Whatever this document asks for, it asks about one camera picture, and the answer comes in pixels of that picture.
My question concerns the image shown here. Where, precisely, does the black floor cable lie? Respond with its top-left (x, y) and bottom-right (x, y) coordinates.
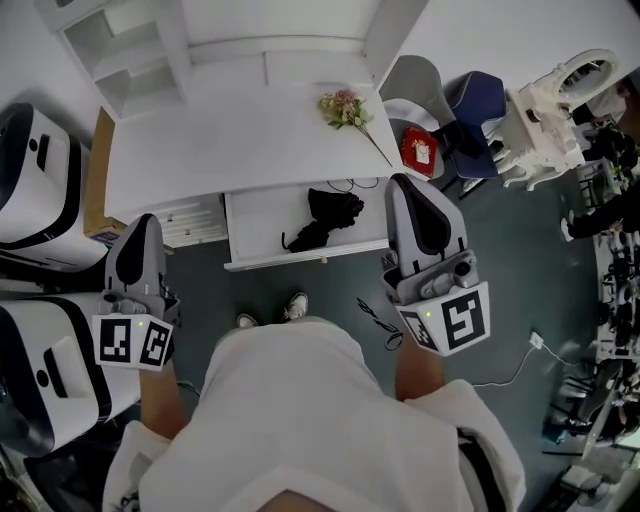
top-left (355, 296), bottom-right (405, 352)

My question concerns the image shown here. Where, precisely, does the blue chair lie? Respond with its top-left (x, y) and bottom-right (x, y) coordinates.
top-left (443, 70), bottom-right (507, 182)

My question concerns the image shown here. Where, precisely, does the person's right white sneaker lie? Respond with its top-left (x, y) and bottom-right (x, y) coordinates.
top-left (280, 291), bottom-right (310, 323)

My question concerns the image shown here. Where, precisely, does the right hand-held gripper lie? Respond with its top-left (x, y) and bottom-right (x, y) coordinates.
top-left (381, 173), bottom-right (491, 358)

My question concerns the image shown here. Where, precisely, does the white charger with cable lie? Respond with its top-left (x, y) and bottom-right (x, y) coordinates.
top-left (471, 330), bottom-right (601, 388)

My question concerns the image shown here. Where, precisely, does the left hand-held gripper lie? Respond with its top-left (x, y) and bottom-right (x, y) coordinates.
top-left (92, 213), bottom-right (181, 372)

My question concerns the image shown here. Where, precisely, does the rack of equipment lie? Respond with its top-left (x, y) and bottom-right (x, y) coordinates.
top-left (593, 228), bottom-right (640, 362)

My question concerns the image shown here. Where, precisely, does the thin black cable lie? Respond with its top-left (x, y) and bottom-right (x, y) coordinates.
top-left (327, 175), bottom-right (382, 194)

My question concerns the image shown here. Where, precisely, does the white and black machine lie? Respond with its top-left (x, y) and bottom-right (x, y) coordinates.
top-left (0, 102), bottom-right (109, 274)
top-left (0, 293), bottom-right (144, 459)

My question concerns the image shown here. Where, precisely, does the person's left forearm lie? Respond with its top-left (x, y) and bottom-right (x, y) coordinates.
top-left (136, 359), bottom-right (189, 442)

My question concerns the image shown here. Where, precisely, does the white dressing table with mirror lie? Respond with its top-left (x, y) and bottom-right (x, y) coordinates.
top-left (492, 47), bottom-right (622, 192)

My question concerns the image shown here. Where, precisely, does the black folding umbrella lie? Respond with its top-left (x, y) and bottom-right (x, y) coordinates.
top-left (280, 187), bottom-right (367, 254)

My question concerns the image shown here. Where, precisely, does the white desk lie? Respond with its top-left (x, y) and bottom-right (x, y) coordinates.
top-left (102, 49), bottom-right (402, 274)

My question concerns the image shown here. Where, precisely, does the pink flower bouquet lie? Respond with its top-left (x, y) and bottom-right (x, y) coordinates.
top-left (317, 88), bottom-right (395, 168)

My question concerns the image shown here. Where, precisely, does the person's white shirt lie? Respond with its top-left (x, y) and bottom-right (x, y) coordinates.
top-left (102, 319), bottom-right (527, 512)

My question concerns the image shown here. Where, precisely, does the red packet on chair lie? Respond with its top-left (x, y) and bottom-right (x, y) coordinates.
top-left (400, 125), bottom-right (440, 178)

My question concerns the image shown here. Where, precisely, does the grey chair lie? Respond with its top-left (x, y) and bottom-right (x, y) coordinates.
top-left (378, 54), bottom-right (459, 194)

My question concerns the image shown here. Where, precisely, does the brown cardboard box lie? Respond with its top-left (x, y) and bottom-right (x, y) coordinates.
top-left (82, 106), bottom-right (127, 247)

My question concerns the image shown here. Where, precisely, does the person's right forearm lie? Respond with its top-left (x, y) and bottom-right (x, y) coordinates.
top-left (394, 331), bottom-right (447, 402)

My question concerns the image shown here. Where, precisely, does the white drawer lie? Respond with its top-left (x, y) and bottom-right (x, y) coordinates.
top-left (222, 174), bottom-right (402, 273)

